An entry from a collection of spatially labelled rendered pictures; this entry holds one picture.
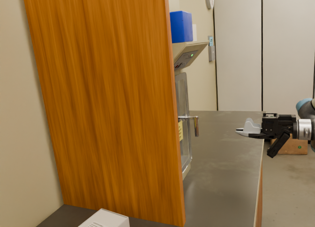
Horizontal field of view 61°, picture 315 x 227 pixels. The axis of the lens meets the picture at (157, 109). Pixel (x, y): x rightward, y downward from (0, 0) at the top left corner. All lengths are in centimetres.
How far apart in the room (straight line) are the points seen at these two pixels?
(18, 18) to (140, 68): 47
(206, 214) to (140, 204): 23
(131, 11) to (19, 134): 55
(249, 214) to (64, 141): 68
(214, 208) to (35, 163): 65
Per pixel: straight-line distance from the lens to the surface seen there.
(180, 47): 81
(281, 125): 108
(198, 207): 102
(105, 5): 83
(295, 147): 380
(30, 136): 104
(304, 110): 121
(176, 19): 83
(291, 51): 389
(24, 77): 103
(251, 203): 105
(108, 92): 85
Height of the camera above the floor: 151
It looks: 14 degrees down
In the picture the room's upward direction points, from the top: 5 degrees counter-clockwise
